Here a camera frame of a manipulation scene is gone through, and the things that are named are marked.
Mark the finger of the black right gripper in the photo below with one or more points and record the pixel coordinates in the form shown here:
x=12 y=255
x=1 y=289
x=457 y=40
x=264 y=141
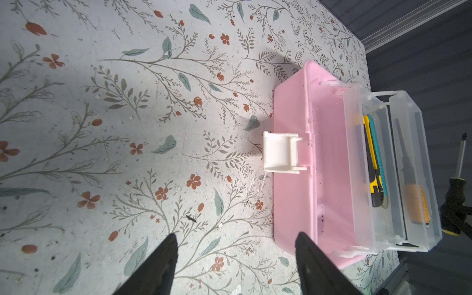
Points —
x=454 y=220

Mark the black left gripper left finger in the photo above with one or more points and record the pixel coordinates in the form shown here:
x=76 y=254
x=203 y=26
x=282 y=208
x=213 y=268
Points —
x=155 y=276

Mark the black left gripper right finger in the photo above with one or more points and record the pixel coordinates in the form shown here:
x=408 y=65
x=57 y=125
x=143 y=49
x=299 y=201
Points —
x=318 y=274

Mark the black yellow screwdriver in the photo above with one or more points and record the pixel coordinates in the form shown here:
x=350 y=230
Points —
x=455 y=196

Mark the yellow handled small screwdriver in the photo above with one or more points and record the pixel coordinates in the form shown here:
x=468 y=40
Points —
x=416 y=203

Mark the black yellow utility knife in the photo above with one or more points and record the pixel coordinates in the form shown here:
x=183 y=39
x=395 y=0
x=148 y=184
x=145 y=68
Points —
x=375 y=177

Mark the pink plastic tool box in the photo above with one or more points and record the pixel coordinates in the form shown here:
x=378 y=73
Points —
x=317 y=156

